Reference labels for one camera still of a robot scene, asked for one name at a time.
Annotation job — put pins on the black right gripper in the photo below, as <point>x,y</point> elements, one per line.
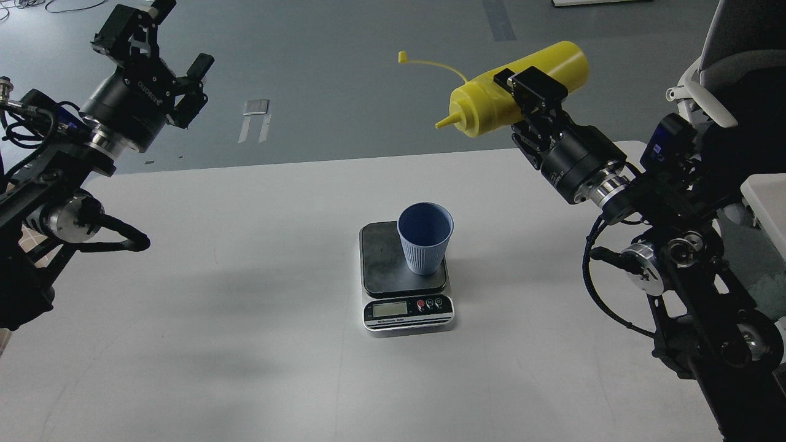
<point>580,162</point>

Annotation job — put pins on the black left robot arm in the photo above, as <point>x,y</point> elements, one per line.
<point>47,216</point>

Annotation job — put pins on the yellow squeeze bottle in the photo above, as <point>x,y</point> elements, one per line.
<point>480,105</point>

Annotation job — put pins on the blue ribbed cup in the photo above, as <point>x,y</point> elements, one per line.
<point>425,230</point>

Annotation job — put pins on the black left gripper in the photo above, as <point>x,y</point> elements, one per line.
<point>143,94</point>

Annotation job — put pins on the digital kitchen scale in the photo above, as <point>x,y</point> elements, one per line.
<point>394,300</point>

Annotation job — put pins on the grey office chair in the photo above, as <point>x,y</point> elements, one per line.
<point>742,66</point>

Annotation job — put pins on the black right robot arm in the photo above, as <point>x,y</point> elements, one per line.
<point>658,227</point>

